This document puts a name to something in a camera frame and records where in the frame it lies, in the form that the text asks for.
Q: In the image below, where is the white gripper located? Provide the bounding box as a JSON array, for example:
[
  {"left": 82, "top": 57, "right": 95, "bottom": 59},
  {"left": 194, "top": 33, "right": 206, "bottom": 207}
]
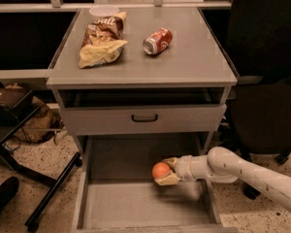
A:
[{"left": 154, "top": 155, "right": 195, "bottom": 186}]

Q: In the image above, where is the orange fruit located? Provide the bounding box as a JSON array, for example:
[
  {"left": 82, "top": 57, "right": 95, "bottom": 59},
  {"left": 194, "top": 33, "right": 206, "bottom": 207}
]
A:
[{"left": 152, "top": 162, "right": 171, "bottom": 179}]

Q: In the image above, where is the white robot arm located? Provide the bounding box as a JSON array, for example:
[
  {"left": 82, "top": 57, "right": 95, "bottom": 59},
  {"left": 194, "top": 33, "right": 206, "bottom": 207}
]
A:
[{"left": 152, "top": 147, "right": 291, "bottom": 213}]

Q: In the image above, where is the closed grey upper drawer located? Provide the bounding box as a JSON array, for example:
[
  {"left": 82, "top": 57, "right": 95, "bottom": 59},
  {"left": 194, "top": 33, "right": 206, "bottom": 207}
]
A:
[{"left": 60, "top": 104, "right": 226, "bottom": 135}]

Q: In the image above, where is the open grey lower drawer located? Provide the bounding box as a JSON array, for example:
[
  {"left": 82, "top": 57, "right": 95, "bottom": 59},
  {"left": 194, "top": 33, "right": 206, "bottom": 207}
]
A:
[{"left": 71, "top": 133, "right": 239, "bottom": 233}]

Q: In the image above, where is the grey drawer cabinet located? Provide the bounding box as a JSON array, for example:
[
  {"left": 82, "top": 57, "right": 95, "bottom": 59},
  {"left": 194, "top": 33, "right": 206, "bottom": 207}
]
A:
[{"left": 46, "top": 6, "right": 239, "bottom": 233}]

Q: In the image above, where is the red soda can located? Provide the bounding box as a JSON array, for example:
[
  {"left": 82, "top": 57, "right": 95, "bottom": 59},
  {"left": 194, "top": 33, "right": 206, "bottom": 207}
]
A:
[{"left": 143, "top": 28, "right": 173, "bottom": 55}]

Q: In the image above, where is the brown chip bag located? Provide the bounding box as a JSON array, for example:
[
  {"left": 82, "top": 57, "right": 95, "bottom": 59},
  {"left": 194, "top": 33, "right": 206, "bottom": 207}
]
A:
[{"left": 79, "top": 12, "right": 127, "bottom": 69}]

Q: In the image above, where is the black side table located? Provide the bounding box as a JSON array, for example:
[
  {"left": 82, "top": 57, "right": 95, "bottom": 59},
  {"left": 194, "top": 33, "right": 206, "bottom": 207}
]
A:
[{"left": 0, "top": 86, "right": 82, "bottom": 233}]

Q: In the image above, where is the black shoe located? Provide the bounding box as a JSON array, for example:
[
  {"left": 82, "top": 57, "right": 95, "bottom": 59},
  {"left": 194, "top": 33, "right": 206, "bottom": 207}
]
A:
[{"left": 0, "top": 177, "right": 19, "bottom": 213}]

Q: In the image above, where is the black office chair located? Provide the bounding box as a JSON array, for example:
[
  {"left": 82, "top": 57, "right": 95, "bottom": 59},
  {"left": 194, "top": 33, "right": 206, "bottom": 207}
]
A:
[{"left": 203, "top": 0, "right": 291, "bottom": 200}]

